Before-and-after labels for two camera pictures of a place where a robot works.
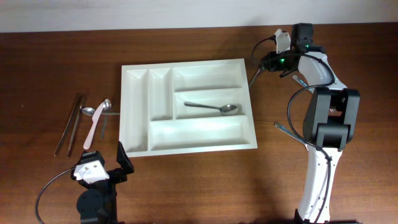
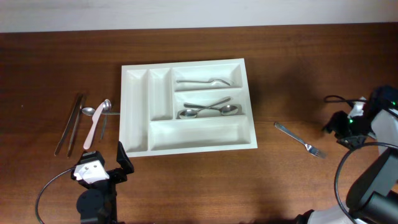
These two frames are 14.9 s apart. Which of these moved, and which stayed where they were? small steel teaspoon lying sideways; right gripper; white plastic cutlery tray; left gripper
Moved: right gripper
Stayed: white plastic cutlery tray; left gripper; small steel teaspoon lying sideways
